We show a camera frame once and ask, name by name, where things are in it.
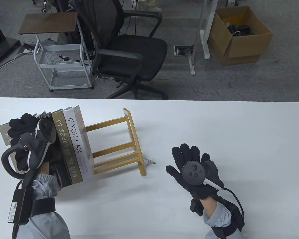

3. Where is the wooden book rack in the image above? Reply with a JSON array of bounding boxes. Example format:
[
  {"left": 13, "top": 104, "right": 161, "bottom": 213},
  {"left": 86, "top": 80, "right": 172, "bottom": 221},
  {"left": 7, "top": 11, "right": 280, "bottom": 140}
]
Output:
[{"left": 85, "top": 108, "right": 147, "bottom": 177}]

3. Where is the black and white controller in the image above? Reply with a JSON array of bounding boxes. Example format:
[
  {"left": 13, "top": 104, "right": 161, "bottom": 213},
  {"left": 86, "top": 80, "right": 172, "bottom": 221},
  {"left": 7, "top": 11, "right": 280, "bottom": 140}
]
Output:
[
  {"left": 1, "top": 118, "right": 57, "bottom": 179},
  {"left": 181, "top": 161, "right": 224, "bottom": 191}
]

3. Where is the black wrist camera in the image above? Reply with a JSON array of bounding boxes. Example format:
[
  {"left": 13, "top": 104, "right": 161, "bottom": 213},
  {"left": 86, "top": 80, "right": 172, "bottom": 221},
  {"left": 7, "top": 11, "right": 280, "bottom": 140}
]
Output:
[{"left": 189, "top": 199, "right": 203, "bottom": 215}]

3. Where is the white cart with wooden top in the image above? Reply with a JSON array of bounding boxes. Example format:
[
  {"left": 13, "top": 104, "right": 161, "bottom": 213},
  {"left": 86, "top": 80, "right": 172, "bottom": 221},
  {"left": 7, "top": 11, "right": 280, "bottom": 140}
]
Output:
[{"left": 18, "top": 12, "right": 95, "bottom": 92}]

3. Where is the grey metal desk leg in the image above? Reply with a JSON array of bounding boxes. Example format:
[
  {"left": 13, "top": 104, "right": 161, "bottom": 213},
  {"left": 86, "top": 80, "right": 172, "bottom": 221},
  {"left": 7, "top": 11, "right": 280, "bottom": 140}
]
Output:
[{"left": 188, "top": 0, "right": 207, "bottom": 75}]

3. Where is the black mesh office chair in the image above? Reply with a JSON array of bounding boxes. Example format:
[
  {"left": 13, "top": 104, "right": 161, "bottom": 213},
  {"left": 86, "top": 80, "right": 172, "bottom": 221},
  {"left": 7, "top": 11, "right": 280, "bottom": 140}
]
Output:
[{"left": 69, "top": 0, "right": 168, "bottom": 100}]

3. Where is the person's left hand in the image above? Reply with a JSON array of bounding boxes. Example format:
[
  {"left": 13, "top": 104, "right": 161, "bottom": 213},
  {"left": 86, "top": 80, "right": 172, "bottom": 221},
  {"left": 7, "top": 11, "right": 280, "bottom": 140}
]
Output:
[{"left": 9, "top": 113, "right": 58, "bottom": 176}]

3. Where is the cardboard box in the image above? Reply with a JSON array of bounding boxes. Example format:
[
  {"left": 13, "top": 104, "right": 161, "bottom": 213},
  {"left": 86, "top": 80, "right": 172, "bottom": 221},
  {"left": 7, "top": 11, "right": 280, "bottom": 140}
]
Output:
[{"left": 208, "top": 5, "right": 274, "bottom": 66}]

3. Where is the person's right forearm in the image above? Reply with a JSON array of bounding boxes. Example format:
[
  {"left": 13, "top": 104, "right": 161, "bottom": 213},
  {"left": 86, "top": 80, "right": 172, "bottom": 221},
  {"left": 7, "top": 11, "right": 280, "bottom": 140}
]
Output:
[{"left": 203, "top": 196, "right": 246, "bottom": 239}]

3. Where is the black book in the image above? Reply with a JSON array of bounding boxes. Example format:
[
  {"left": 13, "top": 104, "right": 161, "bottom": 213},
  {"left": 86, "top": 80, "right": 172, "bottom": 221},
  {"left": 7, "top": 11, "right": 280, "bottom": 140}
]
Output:
[{"left": 39, "top": 113, "right": 73, "bottom": 188}]

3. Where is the white floor power strip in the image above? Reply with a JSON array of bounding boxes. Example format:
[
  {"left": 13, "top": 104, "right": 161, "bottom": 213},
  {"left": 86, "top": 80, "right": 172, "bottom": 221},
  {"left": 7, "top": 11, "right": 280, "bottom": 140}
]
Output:
[{"left": 22, "top": 42, "right": 43, "bottom": 54}]

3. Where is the person's left forearm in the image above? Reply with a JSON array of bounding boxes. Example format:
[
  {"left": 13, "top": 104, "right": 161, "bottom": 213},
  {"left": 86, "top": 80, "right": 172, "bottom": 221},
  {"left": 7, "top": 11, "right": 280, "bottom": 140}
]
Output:
[{"left": 15, "top": 173, "right": 71, "bottom": 239}]

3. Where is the grey book with white band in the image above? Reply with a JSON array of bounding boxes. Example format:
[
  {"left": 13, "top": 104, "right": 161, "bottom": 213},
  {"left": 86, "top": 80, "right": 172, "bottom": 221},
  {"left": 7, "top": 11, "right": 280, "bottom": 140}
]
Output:
[{"left": 0, "top": 122, "right": 30, "bottom": 181}]

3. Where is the gold book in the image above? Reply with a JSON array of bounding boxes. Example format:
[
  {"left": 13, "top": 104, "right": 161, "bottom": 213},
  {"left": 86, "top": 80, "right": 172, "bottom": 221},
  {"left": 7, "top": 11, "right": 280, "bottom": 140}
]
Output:
[{"left": 52, "top": 109, "right": 84, "bottom": 185}]

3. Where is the black cable bundle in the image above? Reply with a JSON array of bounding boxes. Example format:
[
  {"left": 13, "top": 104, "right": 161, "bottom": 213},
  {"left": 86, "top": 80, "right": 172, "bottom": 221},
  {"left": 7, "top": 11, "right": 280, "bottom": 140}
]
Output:
[{"left": 227, "top": 22, "right": 252, "bottom": 37}]

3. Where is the black battery pack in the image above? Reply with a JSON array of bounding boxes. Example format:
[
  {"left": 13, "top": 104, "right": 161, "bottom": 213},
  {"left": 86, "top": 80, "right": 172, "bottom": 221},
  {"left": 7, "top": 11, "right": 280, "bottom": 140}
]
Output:
[{"left": 7, "top": 189, "right": 32, "bottom": 224}]

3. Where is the white desk leg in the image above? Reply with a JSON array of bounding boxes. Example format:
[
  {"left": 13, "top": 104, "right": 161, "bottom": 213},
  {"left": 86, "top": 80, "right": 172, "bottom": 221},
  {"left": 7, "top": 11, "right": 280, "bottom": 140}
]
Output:
[{"left": 200, "top": 0, "right": 219, "bottom": 59}]

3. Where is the person's right hand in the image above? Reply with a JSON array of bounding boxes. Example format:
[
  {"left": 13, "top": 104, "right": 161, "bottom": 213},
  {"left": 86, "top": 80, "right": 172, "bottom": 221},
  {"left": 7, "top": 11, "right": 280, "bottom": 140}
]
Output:
[{"left": 166, "top": 144, "right": 225, "bottom": 201}]

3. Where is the floor outlet box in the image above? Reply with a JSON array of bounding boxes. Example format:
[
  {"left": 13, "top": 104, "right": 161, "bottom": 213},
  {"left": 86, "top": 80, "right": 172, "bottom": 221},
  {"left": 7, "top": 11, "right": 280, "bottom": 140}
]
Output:
[{"left": 174, "top": 45, "right": 194, "bottom": 57}]

